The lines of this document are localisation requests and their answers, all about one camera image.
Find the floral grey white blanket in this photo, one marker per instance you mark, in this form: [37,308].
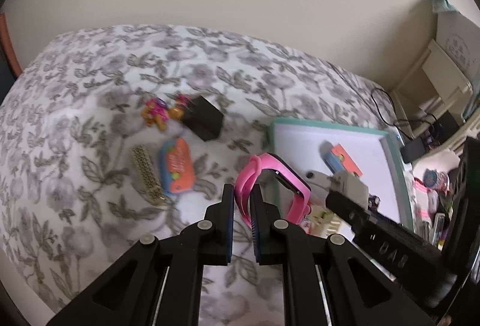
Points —
[71,199]

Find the cardboard box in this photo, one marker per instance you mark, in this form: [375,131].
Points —
[458,37]

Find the teal white shallow box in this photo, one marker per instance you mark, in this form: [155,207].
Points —
[317,150]

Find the orange pink toy figure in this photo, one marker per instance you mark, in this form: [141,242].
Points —
[157,112]

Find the white rectangular box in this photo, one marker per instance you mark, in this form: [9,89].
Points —
[350,186]

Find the black charger with cable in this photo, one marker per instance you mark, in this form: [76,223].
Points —
[415,147]

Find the gold patterned lighter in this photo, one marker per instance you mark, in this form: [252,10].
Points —
[148,176]

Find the cluttered side items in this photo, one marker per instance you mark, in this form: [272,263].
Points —
[433,198]

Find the cream shelf unit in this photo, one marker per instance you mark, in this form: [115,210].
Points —
[433,85]

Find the white smart watch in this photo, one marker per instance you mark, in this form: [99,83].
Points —
[319,184]

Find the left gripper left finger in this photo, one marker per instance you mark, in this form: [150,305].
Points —
[157,282]

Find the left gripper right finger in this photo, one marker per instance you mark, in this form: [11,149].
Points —
[326,281]

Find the pink smart watch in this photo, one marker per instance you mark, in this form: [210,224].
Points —
[284,187]

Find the black power adapter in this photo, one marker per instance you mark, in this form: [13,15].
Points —
[203,119]

